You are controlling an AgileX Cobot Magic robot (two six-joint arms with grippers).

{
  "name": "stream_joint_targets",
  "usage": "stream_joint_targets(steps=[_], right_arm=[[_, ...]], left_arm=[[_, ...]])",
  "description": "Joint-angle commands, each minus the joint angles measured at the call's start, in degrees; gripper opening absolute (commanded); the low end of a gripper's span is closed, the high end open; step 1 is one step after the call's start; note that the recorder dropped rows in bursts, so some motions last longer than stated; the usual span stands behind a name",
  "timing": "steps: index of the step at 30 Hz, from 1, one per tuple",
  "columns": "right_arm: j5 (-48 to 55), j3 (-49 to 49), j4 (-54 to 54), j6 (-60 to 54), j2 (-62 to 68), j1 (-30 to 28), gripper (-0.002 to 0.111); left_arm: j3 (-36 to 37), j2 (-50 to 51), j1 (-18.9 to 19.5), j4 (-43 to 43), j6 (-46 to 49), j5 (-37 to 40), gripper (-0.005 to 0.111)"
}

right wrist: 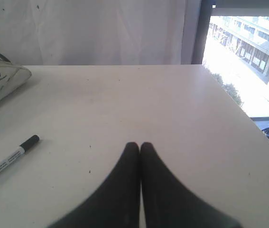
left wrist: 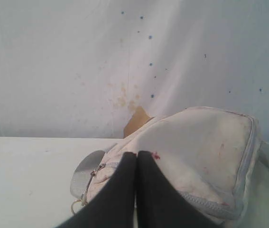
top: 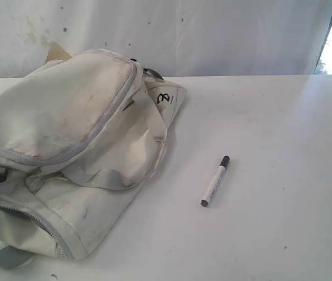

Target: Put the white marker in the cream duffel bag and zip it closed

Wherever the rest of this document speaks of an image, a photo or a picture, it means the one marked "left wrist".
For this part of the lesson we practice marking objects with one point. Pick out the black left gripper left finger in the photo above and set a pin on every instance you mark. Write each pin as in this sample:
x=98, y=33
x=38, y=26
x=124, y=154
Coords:
x=113, y=206

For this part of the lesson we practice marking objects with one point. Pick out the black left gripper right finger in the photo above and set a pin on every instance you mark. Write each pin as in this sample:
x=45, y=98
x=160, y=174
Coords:
x=159, y=205

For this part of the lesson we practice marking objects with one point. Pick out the white fabric backpack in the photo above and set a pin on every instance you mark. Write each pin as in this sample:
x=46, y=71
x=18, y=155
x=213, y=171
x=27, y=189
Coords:
x=214, y=158

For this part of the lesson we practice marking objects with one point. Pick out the white backdrop cloth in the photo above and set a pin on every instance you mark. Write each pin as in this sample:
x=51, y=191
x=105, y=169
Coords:
x=80, y=68

